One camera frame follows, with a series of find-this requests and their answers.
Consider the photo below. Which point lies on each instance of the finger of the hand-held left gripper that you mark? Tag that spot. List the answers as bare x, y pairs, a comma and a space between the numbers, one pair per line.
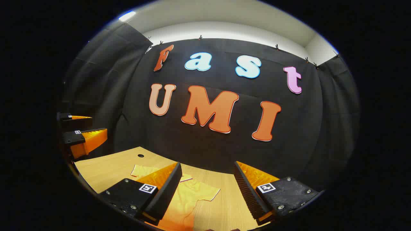
77, 123
72, 137

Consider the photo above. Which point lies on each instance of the orange T-shirt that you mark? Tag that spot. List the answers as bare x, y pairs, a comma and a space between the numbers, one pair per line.
189, 199

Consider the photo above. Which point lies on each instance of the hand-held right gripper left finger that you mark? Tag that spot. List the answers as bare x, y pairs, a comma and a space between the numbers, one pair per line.
167, 192

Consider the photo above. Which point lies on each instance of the ceiling light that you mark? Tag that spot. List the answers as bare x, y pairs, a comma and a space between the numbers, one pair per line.
126, 16

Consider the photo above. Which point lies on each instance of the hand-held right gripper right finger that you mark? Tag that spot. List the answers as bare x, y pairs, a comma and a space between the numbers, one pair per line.
247, 192

